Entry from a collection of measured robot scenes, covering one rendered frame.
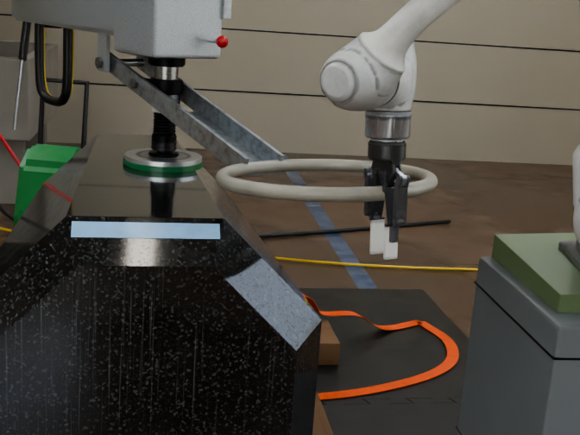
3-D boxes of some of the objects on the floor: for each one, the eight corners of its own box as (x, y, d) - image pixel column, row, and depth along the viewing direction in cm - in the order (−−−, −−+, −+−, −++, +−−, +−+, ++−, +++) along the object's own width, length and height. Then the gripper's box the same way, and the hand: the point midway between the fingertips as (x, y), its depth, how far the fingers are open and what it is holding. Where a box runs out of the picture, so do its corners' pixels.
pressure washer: (29, 260, 414) (28, 75, 393) (102, 267, 412) (104, 81, 390) (-1, 283, 380) (-4, 83, 359) (77, 291, 378) (78, 89, 356)
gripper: (429, 143, 166) (424, 263, 171) (379, 135, 182) (375, 245, 186) (395, 144, 163) (391, 267, 167) (348, 135, 178) (345, 249, 183)
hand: (383, 240), depth 176 cm, fingers closed on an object, 4 cm apart
